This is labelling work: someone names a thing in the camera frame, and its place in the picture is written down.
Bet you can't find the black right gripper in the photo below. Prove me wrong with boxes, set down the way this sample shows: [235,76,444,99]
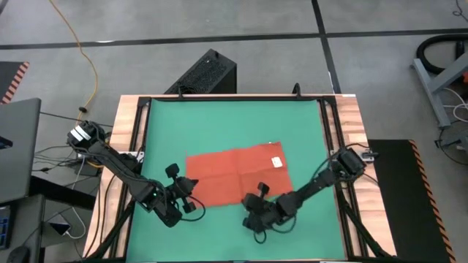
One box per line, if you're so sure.
[242,182,293,235]

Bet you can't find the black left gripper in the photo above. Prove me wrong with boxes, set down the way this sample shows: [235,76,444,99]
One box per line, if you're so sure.
[160,163,200,215]

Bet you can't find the orange towel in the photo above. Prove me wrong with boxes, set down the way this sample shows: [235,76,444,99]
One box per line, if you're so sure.
[185,141,295,208]

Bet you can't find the green table mat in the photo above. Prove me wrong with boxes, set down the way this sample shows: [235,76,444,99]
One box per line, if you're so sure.
[126,98,347,262]

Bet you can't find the black computer tower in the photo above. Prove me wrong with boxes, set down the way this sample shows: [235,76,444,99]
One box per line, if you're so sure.
[164,48,238,95]

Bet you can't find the white phone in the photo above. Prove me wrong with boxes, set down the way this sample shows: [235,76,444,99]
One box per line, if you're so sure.
[48,221,72,237]

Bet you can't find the large black orange-striped floor mat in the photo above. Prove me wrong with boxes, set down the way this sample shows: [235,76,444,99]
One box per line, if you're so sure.
[367,138,457,263]

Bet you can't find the grey desk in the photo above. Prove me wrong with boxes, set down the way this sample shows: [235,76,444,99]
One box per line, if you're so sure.
[0,193,47,263]

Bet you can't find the grey laptop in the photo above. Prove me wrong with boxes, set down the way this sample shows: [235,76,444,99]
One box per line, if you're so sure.
[0,97,42,204]

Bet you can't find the black computer mouse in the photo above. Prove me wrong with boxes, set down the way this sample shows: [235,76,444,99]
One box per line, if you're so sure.
[7,245,32,263]

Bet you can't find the keypad device with blue keys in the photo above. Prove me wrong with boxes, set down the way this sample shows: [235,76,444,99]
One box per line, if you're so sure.
[0,205,15,251]

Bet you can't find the small black orange-striped floor mat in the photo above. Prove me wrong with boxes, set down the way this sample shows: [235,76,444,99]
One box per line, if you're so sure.
[0,61,30,105]

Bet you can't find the grey metal stand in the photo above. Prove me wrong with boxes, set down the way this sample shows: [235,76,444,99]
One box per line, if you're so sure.
[412,50,468,129]

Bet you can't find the black metal table frame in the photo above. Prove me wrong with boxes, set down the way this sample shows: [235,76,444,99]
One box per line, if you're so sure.
[86,93,398,263]

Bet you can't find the black cable with plug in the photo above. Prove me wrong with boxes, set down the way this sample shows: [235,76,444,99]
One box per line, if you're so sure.
[39,105,113,128]

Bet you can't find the yellow cable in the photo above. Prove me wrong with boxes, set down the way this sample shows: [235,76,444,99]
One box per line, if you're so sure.
[48,0,99,123]

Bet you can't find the black hose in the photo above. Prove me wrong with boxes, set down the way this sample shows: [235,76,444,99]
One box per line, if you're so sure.
[416,34,468,76]

